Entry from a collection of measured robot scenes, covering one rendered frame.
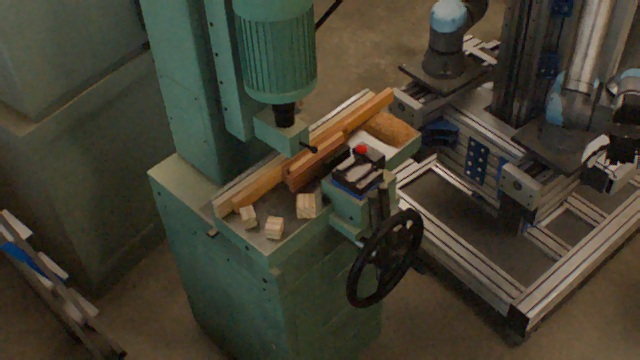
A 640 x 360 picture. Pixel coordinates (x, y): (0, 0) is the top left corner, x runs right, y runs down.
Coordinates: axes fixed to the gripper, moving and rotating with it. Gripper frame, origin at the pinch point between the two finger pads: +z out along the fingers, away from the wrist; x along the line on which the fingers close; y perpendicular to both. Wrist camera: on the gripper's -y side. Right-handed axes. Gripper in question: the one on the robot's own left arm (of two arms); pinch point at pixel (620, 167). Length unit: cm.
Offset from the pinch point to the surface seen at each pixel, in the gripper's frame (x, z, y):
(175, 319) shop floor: 146, 7, 105
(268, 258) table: 74, 24, 25
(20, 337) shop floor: 199, 42, 98
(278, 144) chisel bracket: 81, 0, 10
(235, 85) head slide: 89, 0, -7
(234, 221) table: 87, 18, 22
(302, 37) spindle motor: 68, -1, -21
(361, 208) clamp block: 57, 5, 21
